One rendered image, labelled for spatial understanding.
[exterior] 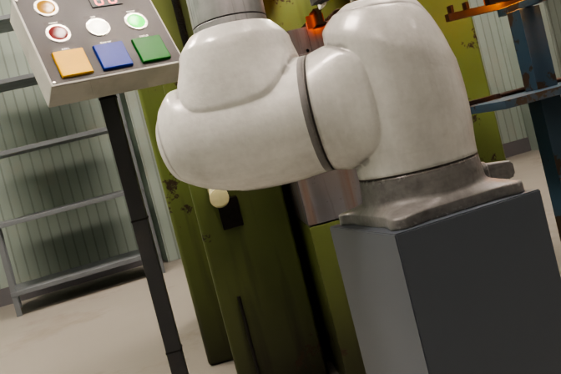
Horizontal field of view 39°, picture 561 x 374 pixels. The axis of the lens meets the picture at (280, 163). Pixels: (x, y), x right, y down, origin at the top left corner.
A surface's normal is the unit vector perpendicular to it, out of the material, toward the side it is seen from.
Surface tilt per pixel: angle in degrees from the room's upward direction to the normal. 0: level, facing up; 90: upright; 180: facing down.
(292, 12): 90
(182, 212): 90
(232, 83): 81
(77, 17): 60
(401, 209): 15
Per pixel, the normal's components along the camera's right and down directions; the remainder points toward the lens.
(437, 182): 0.03, -0.06
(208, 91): -0.33, -0.06
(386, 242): -0.92, 0.25
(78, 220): 0.31, -0.04
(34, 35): 0.31, -0.55
